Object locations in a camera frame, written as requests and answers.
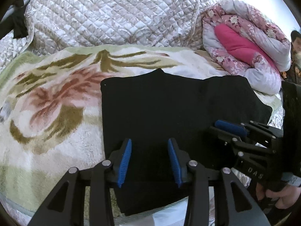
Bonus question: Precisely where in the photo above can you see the black pants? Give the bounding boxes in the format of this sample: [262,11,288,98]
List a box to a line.
[100,69,272,216]

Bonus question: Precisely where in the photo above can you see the person's right hand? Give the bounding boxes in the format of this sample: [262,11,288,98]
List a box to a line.
[256,183,300,209]

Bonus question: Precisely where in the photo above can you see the person in background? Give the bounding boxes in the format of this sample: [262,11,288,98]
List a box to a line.
[281,30,301,85]

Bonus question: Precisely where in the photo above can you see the magenta pillow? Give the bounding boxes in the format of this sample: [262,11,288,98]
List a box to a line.
[214,24,277,70]

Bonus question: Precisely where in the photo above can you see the pink floral comforter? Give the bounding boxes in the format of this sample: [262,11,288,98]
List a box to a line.
[202,0,291,95]

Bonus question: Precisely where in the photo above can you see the white quilted bedspread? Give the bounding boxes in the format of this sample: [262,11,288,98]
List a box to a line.
[1,0,220,68]

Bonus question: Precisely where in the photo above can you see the dark clothes pile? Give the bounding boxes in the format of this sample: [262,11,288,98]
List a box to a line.
[1,0,28,39]

